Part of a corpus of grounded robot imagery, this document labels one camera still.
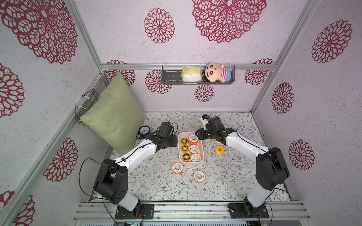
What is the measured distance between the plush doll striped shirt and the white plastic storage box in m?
0.37

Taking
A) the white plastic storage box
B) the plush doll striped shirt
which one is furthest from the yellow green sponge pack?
the white plastic storage box

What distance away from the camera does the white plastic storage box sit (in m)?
0.92

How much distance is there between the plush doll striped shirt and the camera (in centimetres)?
87
